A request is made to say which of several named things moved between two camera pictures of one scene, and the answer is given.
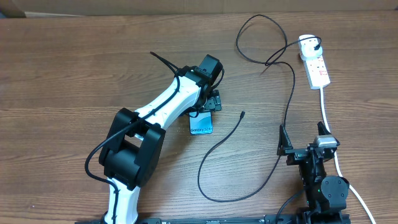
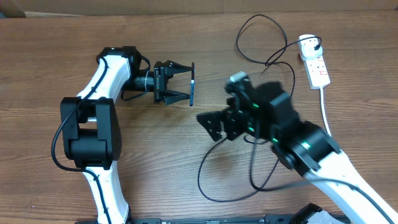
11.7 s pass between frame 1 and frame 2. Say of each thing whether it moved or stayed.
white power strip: stayed
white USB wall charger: stayed
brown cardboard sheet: stayed
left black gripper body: moved
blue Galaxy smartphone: moved
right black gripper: moved
